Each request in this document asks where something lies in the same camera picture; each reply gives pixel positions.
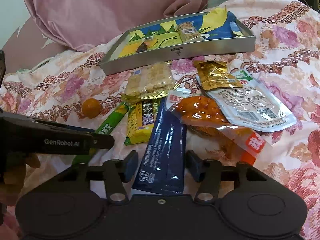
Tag silver white foil pouch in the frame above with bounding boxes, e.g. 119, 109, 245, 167
203, 69, 297, 133

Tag metal tray colourful liner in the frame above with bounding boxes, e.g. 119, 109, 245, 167
100, 8, 255, 75

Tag small orange fruit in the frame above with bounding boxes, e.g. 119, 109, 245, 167
82, 98, 102, 119

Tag person's left hand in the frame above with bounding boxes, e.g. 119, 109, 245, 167
1, 153, 41, 239

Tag green stick snack packet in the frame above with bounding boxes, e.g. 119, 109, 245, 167
71, 102, 130, 165

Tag clear packet dark dried snack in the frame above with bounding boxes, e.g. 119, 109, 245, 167
136, 36, 157, 53

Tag yellow purple snack bar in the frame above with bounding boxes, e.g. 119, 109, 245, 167
124, 99, 161, 146

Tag gold foil snack packet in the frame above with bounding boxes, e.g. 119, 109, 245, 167
193, 61, 243, 90

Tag pink satin curtain bundle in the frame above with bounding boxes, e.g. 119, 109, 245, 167
24, 0, 208, 52

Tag dark blue snack packet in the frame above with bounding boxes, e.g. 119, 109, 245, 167
132, 99, 187, 196

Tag rice cracker clear packet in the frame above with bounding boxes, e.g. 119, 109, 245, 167
121, 61, 179, 104

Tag orange snack clear red packet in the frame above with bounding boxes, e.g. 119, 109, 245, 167
165, 88, 272, 165

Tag nut bar white wrapper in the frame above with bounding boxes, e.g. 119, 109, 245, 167
176, 22, 206, 43

